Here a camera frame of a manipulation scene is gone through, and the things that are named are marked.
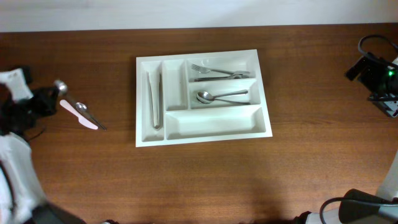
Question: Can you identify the small teaspoon textured handle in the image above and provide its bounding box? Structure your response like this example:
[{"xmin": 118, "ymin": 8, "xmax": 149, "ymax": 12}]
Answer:
[{"xmin": 54, "ymin": 80, "xmax": 76, "ymax": 108}]

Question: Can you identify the small teaspoon smooth handle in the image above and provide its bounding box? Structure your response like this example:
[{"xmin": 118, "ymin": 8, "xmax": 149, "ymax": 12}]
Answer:
[{"xmin": 76, "ymin": 102, "xmax": 107, "ymax": 131}]

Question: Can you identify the pink plastic butter knife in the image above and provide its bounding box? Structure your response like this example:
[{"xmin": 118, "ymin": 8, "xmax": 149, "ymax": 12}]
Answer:
[{"xmin": 60, "ymin": 100, "xmax": 98, "ymax": 130}]

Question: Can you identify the large metal tablespoon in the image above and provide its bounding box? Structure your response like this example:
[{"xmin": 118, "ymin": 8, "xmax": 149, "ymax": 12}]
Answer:
[{"xmin": 197, "ymin": 90, "xmax": 248, "ymax": 100}]

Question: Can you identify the metal fork crosswise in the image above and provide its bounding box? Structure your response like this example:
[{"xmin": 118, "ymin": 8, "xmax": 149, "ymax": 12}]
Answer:
[{"xmin": 190, "ymin": 64, "xmax": 250, "ymax": 75}]

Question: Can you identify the metal fork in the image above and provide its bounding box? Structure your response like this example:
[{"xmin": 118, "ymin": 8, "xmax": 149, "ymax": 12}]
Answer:
[{"xmin": 194, "ymin": 74, "xmax": 250, "ymax": 82}]

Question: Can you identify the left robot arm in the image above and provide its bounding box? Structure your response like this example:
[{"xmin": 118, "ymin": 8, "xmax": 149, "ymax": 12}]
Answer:
[{"xmin": 1, "ymin": 66, "xmax": 84, "ymax": 224}]

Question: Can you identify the white plastic cutlery tray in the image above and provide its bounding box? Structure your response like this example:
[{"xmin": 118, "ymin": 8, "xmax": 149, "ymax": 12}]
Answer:
[{"xmin": 136, "ymin": 50, "xmax": 272, "ymax": 147}]

